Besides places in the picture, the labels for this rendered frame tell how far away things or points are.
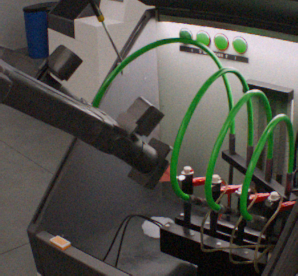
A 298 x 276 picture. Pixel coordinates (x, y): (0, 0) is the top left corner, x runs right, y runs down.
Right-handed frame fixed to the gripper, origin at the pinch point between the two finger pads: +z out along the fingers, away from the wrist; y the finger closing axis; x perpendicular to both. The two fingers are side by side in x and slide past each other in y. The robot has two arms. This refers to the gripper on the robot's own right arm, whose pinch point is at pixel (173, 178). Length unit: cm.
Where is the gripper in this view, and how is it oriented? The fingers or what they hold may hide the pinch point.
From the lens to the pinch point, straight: 120.1
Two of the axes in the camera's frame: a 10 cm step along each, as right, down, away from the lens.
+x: -5.8, -2.8, 7.6
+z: 6.1, 4.7, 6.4
